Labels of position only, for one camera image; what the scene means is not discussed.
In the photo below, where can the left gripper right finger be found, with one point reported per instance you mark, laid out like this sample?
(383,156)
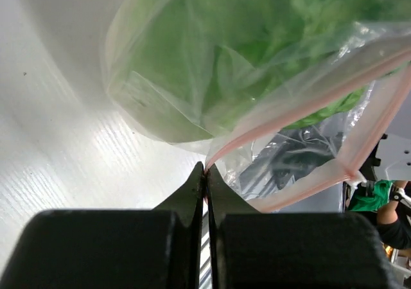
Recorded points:
(250,249)

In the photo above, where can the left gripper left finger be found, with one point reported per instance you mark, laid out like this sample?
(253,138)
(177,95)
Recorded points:
(114,248)

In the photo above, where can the clear zip top bag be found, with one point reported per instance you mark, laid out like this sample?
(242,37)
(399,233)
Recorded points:
(286,97)

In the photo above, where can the green leafy lettuce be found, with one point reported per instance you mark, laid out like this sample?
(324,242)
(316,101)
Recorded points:
(198,65)

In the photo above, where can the person in green shirt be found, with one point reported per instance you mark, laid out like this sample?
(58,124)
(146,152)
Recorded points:
(389,217)

